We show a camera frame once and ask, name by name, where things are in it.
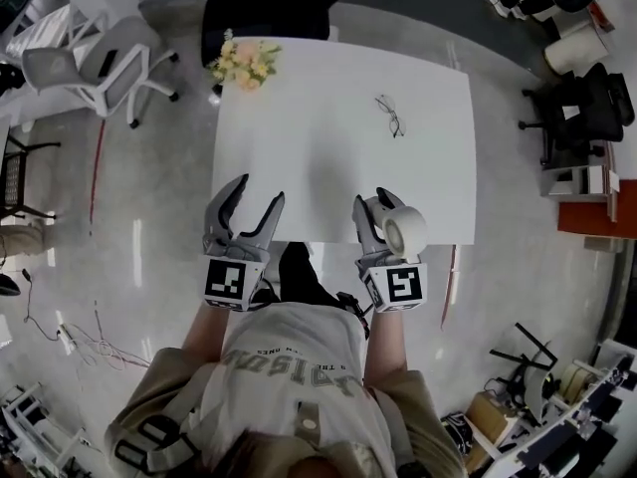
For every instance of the white power strip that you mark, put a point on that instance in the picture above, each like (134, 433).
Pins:
(65, 337)

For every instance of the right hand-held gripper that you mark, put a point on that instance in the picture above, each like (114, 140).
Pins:
(400, 287)

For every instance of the thin-framed eyeglasses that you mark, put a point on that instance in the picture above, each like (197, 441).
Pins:
(393, 117)

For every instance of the cardboard box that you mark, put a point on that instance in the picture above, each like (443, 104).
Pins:
(490, 416)

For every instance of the white shelf rack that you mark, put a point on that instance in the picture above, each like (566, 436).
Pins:
(30, 18)

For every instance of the person's left forearm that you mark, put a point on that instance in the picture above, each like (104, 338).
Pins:
(209, 334)

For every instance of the person's right forearm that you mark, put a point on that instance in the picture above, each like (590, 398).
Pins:
(387, 351)

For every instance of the white metal rack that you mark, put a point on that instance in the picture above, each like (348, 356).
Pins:
(30, 426)

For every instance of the black round stand base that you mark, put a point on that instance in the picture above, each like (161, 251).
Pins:
(7, 284)

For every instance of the white table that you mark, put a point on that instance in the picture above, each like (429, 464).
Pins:
(323, 142)

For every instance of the black folding stool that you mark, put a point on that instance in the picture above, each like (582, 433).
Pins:
(15, 177)

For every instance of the black waist device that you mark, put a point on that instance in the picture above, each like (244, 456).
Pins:
(354, 311)

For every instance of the person's black trousers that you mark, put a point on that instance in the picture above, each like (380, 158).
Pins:
(301, 277)

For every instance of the yellow flower bouquet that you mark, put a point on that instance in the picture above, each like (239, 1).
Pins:
(246, 63)

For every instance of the toppled grey chair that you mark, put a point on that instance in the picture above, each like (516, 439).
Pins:
(532, 381)

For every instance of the black office chair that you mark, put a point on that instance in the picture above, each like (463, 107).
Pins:
(266, 13)
(584, 112)

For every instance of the red cabinet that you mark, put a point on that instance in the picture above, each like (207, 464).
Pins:
(597, 217)

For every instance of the white mesh office chair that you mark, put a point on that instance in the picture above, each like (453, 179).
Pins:
(107, 68)

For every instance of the person's beige jacket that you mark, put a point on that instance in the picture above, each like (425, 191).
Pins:
(159, 391)

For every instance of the cream round bin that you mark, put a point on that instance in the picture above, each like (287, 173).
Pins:
(574, 50)

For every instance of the person's white printed t-shirt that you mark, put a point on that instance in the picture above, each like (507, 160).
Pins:
(293, 381)

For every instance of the grey storage box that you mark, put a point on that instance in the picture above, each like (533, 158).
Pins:
(577, 182)

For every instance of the red floor tape strip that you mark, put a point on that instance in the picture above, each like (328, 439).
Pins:
(450, 287)
(97, 177)

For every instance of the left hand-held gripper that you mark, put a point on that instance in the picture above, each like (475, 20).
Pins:
(226, 279)

